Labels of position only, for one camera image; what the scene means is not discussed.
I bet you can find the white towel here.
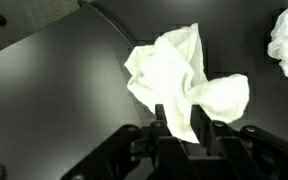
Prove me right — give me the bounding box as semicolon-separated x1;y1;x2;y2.
123;22;251;145

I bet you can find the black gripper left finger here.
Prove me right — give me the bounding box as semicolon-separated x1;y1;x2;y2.
60;103;198;180

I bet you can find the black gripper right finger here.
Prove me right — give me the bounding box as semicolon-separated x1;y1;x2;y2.
187;103;288;180

